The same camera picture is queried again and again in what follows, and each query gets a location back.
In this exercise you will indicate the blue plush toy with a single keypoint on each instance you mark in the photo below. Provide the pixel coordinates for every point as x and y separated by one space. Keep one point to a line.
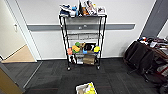
75 10

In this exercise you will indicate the yellow plush toy black stripes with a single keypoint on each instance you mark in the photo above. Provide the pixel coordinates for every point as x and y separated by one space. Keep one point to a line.
89 89

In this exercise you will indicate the dark striped packet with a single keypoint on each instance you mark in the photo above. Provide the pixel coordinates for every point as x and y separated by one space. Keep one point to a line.
73 60

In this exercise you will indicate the red blue small object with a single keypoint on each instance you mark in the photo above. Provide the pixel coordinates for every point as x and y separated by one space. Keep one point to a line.
142 39

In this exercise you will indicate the pale basket with dark spots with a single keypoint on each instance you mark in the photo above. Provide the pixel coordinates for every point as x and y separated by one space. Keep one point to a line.
78 88

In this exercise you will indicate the white book with photo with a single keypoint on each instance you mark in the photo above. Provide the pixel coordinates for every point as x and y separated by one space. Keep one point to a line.
101 10

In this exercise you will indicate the salmon orange toy block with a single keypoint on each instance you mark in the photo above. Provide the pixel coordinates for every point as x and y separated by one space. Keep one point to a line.
70 51

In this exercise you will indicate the black draped chair cart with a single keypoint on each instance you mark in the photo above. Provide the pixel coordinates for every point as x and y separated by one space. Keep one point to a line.
140 55

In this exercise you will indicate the small white box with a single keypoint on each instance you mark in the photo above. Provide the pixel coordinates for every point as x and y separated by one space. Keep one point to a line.
80 60

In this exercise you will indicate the yellow orange toy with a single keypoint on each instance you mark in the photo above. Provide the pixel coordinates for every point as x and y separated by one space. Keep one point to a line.
76 49

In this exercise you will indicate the long grey wall band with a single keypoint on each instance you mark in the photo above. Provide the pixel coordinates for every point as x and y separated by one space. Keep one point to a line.
46 26

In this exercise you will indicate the yellow round toy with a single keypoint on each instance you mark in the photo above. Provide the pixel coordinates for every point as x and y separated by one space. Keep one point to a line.
96 49

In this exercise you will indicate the orange plush toy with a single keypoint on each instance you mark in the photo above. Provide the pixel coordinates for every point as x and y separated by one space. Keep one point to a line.
85 11

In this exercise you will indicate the white light switch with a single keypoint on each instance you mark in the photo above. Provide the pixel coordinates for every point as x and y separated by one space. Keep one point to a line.
15 28

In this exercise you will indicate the brown cardboard box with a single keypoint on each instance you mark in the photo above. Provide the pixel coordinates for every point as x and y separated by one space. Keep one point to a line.
89 59

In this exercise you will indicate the wooden door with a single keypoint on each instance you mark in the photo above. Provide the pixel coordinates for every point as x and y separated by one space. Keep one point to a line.
8 81

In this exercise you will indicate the white door frame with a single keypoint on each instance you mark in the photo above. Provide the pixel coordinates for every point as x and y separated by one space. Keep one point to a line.
28 36

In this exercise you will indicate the magazine with face print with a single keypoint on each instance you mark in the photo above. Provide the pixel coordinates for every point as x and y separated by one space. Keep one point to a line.
91 7

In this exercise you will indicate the small blue box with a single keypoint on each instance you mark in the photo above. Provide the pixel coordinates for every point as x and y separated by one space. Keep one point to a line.
84 52

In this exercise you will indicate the green toy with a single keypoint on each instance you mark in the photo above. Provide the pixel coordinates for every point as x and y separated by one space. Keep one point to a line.
77 44

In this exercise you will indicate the brown plush toy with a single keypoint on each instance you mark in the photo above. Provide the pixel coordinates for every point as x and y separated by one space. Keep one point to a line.
82 46

